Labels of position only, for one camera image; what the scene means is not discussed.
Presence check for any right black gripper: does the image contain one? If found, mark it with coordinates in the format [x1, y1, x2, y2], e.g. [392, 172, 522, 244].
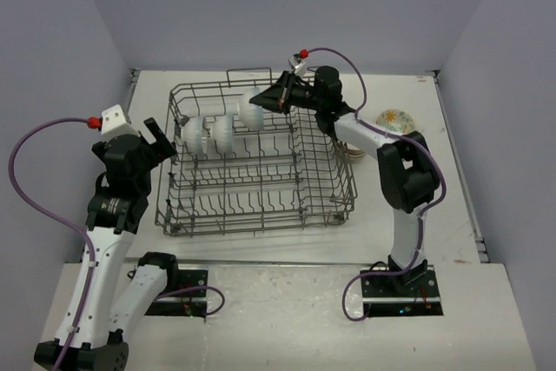
[251, 71, 325, 116]

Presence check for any white blue-striped bowl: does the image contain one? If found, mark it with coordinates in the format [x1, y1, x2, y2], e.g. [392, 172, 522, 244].
[237, 87, 265, 131]
[181, 116, 208, 156]
[210, 115, 235, 154]

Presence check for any beige floral bowl back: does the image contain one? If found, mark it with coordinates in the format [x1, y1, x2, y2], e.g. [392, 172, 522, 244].
[334, 141, 367, 163]

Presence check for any white green floral bowl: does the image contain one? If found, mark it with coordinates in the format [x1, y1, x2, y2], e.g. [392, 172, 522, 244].
[376, 109, 418, 135]

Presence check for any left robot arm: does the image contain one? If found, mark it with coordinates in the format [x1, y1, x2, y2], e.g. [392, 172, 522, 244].
[34, 116, 181, 370]

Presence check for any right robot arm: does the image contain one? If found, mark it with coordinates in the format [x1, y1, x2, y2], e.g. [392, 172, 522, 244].
[249, 66, 447, 295]

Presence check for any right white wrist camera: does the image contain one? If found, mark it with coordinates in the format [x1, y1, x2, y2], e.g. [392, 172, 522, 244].
[288, 52, 307, 76]

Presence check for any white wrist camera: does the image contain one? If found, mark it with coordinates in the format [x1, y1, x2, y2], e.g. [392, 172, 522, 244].
[101, 104, 136, 141]
[288, 52, 307, 76]

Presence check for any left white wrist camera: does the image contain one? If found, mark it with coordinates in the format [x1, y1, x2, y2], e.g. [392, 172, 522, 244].
[101, 104, 136, 141]

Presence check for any grey wire dish rack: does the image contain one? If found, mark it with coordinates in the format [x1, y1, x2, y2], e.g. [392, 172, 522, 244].
[155, 68, 357, 236]

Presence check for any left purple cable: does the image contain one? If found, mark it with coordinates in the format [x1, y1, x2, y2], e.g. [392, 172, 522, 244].
[9, 116, 101, 371]

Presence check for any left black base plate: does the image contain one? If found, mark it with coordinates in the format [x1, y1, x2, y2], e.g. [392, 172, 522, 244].
[146, 267, 209, 318]

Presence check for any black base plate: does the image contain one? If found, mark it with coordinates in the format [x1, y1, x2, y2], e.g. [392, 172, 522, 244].
[360, 267, 444, 318]
[146, 267, 209, 318]

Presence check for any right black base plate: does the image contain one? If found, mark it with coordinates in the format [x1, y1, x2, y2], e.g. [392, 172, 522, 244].
[360, 267, 444, 318]

